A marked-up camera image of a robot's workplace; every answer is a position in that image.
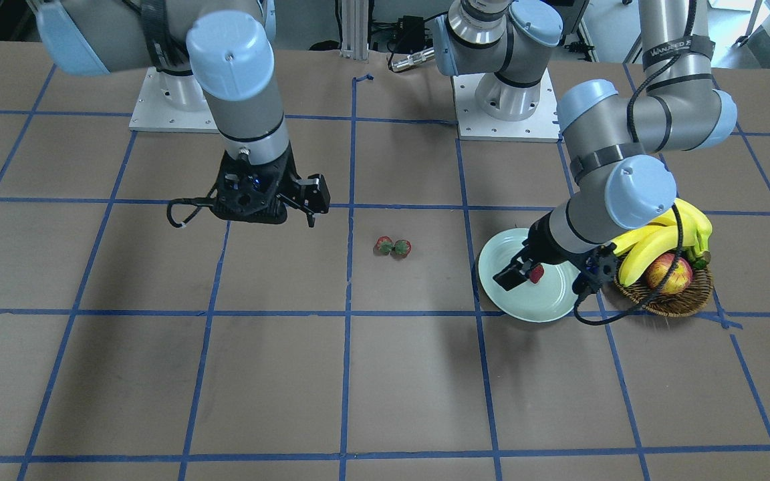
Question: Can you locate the yellow banana bunch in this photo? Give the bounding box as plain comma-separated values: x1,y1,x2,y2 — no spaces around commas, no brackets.
612,198,714,287

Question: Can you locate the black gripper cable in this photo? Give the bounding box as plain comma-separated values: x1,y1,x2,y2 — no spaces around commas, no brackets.
572,207,686,327

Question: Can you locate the wicker fruit basket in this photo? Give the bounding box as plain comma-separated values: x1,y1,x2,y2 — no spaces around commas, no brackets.
613,266,714,317

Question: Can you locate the pale green plate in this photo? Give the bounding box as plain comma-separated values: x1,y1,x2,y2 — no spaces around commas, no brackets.
479,228,580,323

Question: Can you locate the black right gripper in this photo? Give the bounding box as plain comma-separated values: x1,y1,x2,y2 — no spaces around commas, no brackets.
212,150,331,228

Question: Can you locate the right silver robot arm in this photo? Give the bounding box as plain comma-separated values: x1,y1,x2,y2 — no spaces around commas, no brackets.
35,1,330,228

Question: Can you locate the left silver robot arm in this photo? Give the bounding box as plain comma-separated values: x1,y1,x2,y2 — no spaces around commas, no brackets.
432,1,739,291

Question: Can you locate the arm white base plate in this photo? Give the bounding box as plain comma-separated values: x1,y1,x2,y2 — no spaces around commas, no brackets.
129,67,218,134
451,70,560,142

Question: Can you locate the red strawberry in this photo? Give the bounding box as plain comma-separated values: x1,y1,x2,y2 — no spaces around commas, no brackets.
374,236,394,255
391,238,412,259
528,264,545,284

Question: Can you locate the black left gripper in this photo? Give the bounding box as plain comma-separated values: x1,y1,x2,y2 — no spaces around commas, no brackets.
494,214,599,292

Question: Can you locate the aluminium frame post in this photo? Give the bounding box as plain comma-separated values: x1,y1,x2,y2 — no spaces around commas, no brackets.
334,1,373,63

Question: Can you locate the red yellow apple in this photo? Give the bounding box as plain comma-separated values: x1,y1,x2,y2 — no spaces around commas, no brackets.
646,253,694,296

